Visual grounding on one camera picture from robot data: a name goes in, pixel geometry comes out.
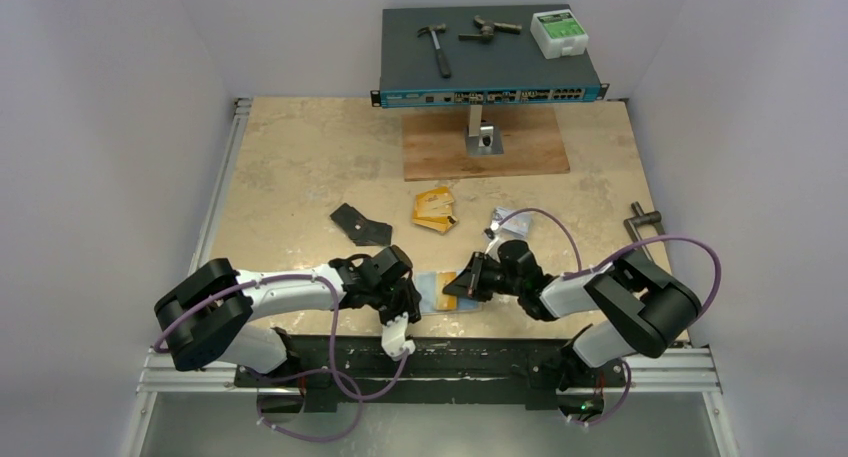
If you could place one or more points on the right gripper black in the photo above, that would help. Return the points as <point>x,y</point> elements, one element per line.
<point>480,275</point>

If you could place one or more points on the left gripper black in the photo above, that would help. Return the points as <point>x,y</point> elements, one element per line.
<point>410,299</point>

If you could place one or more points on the single gold credit card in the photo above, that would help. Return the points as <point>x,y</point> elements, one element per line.
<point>444,302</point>

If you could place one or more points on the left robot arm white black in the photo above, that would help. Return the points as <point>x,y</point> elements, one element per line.
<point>207,316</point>

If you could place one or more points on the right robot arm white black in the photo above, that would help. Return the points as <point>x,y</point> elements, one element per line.
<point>644,306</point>

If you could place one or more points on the wooden board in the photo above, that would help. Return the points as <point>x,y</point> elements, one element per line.
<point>434,146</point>

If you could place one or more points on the metal clamp tool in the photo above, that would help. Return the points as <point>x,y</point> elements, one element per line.
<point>488,28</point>

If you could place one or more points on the hammer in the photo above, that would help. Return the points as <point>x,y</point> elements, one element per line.
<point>441,59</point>

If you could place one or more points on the white green box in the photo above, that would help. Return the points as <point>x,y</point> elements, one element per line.
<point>559,34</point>

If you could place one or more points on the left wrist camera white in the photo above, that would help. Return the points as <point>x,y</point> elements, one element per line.
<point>394,341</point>

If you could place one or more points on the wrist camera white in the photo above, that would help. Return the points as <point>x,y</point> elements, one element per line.
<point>394,341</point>
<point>494,237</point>

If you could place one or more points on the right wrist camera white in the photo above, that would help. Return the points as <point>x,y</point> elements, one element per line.
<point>494,237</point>

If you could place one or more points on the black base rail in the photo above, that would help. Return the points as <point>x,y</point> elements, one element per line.
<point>532,373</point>

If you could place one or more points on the metal stand post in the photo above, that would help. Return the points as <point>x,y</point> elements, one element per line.
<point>483,138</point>

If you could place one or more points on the dark metal crank handle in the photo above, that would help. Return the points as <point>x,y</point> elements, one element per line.
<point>640,218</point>

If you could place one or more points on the blue network switch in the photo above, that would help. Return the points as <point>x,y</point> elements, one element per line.
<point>508,70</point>

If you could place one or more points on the aluminium frame rail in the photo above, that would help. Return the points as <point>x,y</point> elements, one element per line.
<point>684,369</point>

